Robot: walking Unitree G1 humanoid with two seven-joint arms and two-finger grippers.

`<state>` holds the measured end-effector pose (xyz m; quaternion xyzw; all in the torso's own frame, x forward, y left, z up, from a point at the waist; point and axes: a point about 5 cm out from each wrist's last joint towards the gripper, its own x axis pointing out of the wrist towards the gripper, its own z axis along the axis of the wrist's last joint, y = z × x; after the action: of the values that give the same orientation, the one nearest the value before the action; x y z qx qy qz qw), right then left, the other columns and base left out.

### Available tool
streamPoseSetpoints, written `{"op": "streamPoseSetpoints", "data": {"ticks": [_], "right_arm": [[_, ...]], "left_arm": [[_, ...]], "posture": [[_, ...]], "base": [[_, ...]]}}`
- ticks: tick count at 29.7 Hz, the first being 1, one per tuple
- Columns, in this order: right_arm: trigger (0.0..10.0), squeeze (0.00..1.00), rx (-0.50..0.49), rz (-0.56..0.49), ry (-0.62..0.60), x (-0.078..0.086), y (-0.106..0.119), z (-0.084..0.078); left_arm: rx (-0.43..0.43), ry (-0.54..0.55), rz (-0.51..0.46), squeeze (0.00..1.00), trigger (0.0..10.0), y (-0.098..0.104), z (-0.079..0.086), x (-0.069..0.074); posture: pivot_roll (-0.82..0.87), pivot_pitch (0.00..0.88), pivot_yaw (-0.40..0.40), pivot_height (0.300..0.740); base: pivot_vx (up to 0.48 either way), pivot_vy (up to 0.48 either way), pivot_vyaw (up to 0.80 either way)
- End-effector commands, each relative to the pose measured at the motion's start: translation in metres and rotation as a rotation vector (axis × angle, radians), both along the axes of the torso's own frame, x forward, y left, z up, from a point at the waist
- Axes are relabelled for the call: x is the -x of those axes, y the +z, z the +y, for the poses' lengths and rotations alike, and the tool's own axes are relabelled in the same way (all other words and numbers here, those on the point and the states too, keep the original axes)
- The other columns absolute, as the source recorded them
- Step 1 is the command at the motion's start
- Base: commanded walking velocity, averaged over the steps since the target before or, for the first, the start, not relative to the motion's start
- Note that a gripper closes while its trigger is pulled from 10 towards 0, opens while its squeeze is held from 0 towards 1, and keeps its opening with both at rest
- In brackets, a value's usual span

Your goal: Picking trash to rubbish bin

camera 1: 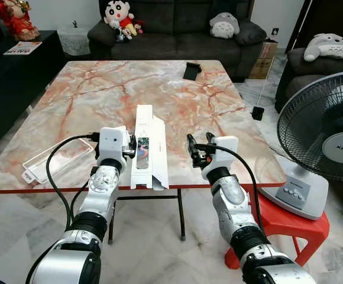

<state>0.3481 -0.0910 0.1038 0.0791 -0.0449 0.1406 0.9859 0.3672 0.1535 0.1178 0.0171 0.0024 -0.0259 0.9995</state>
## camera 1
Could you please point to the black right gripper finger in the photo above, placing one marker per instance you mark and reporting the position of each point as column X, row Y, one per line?
column 191, row 145
column 210, row 137

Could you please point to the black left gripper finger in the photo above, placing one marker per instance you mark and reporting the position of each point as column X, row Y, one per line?
column 133, row 142

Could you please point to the long white cardboard box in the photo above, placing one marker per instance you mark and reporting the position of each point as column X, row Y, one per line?
column 151, row 160

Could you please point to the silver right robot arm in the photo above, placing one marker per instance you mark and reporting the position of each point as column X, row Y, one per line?
column 230, row 201

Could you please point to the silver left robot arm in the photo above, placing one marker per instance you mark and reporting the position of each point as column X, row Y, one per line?
column 100, row 195

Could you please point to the black power adapter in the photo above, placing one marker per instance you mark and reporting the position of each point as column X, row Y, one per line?
column 258, row 113

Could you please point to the marble pattern folding table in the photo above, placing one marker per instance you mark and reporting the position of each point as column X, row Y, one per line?
column 100, row 94

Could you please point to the small black pouch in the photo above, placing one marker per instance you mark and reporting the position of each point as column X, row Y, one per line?
column 192, row 71

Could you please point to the clear plastic tray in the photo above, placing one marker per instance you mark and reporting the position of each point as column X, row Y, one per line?
column 56, row 160

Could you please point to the brown cardboard box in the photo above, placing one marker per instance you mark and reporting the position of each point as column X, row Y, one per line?
column 263, row 59

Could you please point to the dark grey sofa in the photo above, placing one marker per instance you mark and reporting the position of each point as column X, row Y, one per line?
column 177, row 44

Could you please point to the dark grey armchair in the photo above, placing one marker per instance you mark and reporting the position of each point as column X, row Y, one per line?
column 295, row 77

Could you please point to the red plastic stool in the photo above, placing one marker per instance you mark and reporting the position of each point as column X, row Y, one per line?
column 290, row 225

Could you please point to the small grey Totoro plush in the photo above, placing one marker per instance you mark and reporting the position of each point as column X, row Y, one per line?
column 225, row 26

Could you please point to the white lace covered side table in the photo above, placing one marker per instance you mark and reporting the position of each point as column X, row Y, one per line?
column 74, row 40

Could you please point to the grey table fan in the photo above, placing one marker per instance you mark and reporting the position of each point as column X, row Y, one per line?
column 331, row 148

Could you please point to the cartoon boy plush doll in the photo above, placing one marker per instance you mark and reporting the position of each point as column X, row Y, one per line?
column 121, row 18

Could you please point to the long black TV cabinet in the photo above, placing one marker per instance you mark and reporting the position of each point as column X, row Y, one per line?
column 12, row 89

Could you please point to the red and white magazine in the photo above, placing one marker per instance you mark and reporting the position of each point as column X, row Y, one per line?
column 22, row 48

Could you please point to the large grey Totoro plush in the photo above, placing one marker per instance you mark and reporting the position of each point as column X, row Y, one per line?
column 334, row 48

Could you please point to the red costumed doll figurine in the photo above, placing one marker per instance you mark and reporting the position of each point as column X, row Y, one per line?
column 18, row 21

